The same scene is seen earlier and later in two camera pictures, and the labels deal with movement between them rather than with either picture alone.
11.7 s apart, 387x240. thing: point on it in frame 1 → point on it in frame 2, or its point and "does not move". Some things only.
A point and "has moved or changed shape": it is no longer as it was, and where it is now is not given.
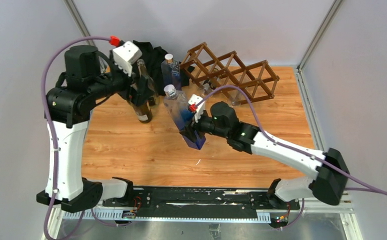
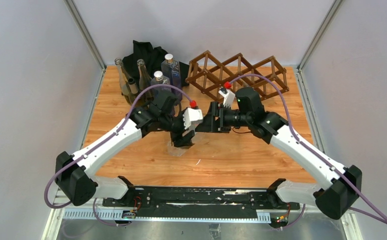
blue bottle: x=170 y=72 does not move
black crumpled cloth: x=152 y=59 does not move
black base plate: x=228 y=199 does not move
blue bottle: x=177 y=104 has moved or changed shape
